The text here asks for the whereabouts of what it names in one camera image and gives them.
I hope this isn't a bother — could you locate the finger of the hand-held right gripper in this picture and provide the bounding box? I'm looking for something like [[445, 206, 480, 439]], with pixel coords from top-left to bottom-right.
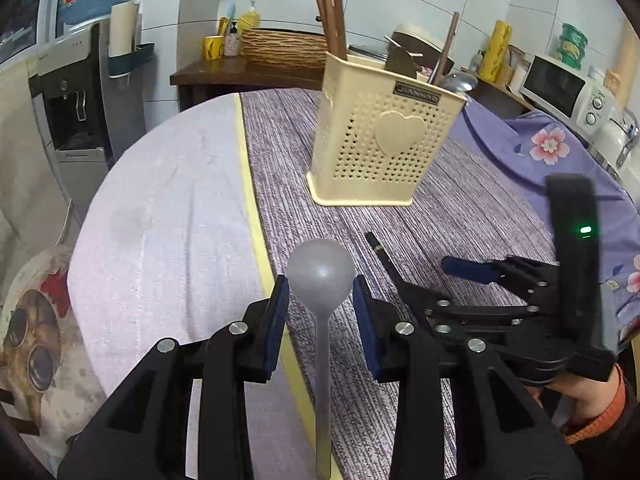
[[441, 256, 560, 306], [395, 280, 541, 321]]

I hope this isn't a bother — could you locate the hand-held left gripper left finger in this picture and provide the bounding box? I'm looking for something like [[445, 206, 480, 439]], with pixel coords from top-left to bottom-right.
[[57, 274, 291, 480]]

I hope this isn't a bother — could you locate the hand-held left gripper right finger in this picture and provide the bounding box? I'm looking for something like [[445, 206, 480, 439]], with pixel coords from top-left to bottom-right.
[[351, 276, 583, 480]]

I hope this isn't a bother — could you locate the black chopstick with gold band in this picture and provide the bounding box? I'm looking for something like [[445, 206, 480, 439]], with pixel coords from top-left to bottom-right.
[[365, 231, 406, 286]]

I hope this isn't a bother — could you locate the grey spoon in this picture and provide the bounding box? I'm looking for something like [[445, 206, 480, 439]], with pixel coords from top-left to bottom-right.
[[287, 238, 357, 480]]

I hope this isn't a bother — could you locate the cream perforated utensil holder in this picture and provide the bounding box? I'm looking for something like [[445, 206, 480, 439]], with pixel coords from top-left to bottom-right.
[[306, 51, 468, 207]]

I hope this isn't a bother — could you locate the brown wooden chopstick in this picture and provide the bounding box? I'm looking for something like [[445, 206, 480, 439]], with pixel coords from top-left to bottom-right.
[[312, 0, 333, 53], [430, 11, 461, 86], [322, 0, 341, 56], [330, 0, 348, 61]]

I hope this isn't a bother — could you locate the person's right forearm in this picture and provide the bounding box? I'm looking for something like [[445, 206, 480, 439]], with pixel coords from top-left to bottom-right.
[[562, 362, 640, 480]]

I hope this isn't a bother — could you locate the person's right hand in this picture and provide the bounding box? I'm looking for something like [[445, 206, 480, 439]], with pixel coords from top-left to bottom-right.
[[549, 370, 620, 427]]

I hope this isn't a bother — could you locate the white kettle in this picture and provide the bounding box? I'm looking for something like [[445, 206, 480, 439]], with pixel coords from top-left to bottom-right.
[[587, 110, 640, 171]]

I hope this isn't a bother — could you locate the pale pink tablecloth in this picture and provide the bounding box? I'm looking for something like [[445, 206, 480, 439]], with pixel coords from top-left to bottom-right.
[[66, 91, 321, 480]]

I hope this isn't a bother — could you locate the wooden shelf box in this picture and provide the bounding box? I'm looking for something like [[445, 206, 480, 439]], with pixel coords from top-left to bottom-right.
[[460, 67, 533, 111]]

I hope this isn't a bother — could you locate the metal ladle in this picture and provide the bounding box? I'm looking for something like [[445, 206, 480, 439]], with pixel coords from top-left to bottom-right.
[[440, 72, 480, 96]]

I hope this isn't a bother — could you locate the white microwave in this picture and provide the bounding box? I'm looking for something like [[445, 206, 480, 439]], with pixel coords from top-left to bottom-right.
[[520, 52, 618, 133]]

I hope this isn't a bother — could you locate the yellow roll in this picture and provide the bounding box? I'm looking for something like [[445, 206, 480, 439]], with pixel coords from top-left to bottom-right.
[[479, 20, 513, 81]]

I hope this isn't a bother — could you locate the cream rolling pin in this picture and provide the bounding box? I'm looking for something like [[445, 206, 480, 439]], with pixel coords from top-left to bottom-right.
[[607, 20, 640, 96]]

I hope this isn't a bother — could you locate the brown and white rice cooker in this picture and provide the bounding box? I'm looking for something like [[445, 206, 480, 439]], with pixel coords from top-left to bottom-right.
[[390, 22, 456, 73]]

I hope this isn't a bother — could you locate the stack of green tubs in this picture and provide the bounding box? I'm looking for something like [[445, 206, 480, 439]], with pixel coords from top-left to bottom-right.
[[556, 22, 588, 68]]

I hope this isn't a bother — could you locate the printed dog cushion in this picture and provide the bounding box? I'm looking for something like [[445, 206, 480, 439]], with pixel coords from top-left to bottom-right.
[[0, 245, 108, 476]]

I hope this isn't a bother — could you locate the dark wooden counter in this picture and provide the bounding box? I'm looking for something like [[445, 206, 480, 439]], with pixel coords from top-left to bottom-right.
[[170, 57, 326, 111]]

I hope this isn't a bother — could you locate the woven wash basin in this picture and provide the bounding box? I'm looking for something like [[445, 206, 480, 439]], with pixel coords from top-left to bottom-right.
[[240, 28, 331, 68]]

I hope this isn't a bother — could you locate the floral pump bottle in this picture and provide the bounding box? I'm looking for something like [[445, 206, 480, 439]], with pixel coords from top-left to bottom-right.
[[223, 21, 241, 57]]

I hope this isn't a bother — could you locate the grey water dispenser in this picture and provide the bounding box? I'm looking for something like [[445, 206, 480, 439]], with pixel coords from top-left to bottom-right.
[[27, 17, 146, 211]]

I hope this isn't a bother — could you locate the yellow soap bottle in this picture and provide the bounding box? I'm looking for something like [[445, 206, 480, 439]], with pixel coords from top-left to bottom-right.
[[237, 0, 261, 31]]

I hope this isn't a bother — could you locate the dark blue wall holder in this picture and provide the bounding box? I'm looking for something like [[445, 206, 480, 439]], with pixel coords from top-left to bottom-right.
[[107, 42, 156, 78]]

